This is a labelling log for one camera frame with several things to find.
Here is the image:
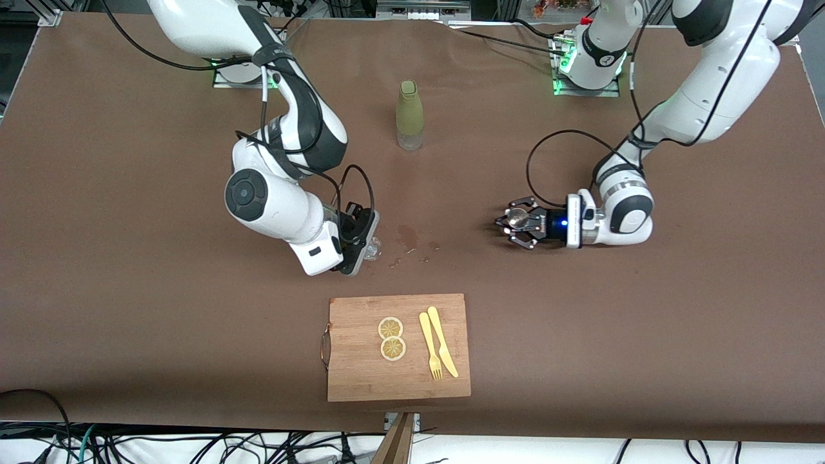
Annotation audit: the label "yellow plastic knife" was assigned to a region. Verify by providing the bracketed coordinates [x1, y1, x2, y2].
[427, 305, 460, 379]

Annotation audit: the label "yellow plastic fork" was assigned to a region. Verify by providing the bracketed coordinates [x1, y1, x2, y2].
[419, 312, 443, 382]

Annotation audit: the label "grey metal box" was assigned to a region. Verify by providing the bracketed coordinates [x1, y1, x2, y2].
[376, 0, 472, 21]

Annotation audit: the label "green sleeved glass bottle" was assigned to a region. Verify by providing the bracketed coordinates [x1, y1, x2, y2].
[395, 80, 425, 151]

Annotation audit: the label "teal floor cable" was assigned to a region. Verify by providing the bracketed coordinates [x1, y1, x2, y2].
[61, 424, 97, 464]

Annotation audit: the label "orange plastic item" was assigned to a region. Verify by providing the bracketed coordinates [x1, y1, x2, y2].
[532, 0, 597, 17]

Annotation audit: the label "black looped floor cable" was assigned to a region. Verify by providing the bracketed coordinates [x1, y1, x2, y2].
[0, 389, 73, 464]

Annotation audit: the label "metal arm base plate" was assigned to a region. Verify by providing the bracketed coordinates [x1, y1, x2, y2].
[552, 34, 621, 98]
[213, 59, 273, 89]

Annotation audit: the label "wooden post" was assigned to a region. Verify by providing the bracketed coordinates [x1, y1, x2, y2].
[371, 412, 416, 464]

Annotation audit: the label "wooden cutting board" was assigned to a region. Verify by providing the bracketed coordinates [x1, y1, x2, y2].
[320, 293, 472, 403]

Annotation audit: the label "black table cable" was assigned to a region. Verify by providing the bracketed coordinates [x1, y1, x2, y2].
[449, 27, 563, 55]

